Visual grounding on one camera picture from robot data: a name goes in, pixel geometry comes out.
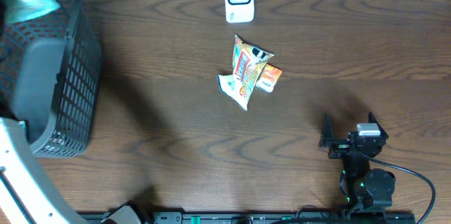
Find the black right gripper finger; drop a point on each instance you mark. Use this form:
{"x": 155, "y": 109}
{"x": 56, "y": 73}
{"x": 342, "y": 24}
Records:
{"x": 372, "y": 120}
{"x": 327, "y": 135}

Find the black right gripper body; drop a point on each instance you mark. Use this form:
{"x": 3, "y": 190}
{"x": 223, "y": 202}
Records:
{"x": 339, "y": 149}

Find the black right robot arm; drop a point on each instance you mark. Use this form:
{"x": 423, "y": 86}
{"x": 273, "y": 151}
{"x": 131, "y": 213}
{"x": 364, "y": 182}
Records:
{"x": 368, "y": 190}

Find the yellow red snack bag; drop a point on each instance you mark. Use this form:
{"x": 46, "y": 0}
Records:
{"x": 248, "y": 63}

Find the orange snack packet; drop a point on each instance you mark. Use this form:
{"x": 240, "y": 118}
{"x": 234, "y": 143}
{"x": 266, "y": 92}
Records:
{"x": 268, "y": 78}

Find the dark grey plastic mesh basket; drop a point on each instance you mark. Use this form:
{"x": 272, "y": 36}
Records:
{"x": 50, "y": 70}

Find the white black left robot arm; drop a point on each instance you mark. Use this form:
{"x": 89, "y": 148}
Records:
{"x": 28, "y": 195}

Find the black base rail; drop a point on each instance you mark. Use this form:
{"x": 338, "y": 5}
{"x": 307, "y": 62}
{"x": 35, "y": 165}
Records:
{"x": 167, "y": 217}

